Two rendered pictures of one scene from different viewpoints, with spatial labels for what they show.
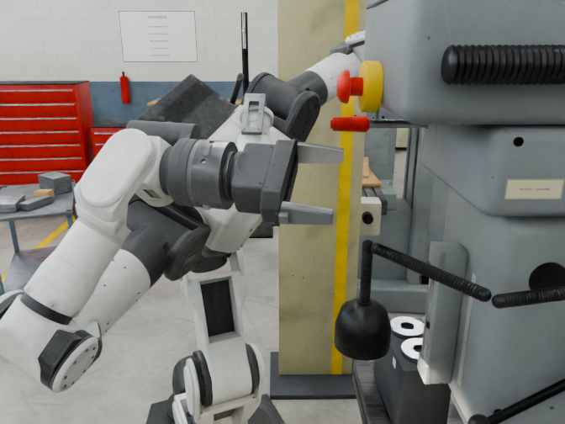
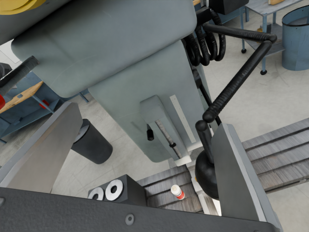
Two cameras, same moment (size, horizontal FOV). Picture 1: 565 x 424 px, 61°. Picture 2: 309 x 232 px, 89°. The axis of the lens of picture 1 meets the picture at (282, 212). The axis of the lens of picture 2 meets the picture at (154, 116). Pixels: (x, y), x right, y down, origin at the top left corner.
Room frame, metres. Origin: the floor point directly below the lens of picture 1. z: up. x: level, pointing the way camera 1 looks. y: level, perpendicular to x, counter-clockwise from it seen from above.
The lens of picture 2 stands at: (0.55, 0.01, 1.72)
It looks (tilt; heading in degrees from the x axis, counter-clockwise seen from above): 39 degrees down; 284
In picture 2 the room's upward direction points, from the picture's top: 33 degrees counter-clockwise
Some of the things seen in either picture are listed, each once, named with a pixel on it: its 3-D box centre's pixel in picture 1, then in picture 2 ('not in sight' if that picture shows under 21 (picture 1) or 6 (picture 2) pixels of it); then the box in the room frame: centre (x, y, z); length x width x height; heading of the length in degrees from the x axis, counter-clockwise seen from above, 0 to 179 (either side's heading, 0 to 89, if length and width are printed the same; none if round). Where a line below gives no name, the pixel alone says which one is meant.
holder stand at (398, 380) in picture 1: (409, 371); (117, 200); (1.03, -0.32, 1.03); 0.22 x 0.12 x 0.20; 4
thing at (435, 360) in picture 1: (440, 314); (168, 135); (0.61, -0.23, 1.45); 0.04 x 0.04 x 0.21; 1
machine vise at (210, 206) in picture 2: not in sight; (209, 178); (0.57, -0.31, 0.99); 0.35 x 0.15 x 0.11; 92
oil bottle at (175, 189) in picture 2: not in sight; (177, 191); (0.73, -0.30, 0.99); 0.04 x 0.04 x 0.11
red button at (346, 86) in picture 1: (351, 87); not in sight; (0.60, -0.08, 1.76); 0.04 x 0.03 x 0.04; 1
